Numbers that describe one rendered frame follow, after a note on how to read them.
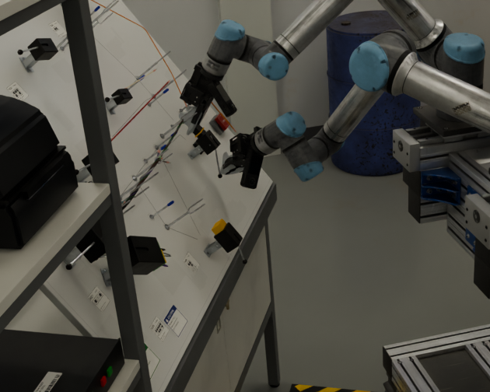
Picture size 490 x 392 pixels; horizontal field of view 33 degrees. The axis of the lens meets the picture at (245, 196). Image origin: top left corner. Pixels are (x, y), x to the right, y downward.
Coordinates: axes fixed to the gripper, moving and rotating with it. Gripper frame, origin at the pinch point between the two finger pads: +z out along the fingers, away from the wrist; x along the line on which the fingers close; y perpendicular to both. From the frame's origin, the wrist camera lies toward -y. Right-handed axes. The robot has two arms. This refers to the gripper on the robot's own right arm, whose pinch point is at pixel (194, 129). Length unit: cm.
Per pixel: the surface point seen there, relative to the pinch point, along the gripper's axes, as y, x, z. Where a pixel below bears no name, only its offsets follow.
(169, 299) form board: -22, 56, 16
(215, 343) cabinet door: -37, 35, 38
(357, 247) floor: -75, -144, 89
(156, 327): -24, 67, 16
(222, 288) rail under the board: -32, 35, 20
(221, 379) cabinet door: -44, 33, 51
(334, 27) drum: -7, -239, 26
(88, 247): -4, 82, -6
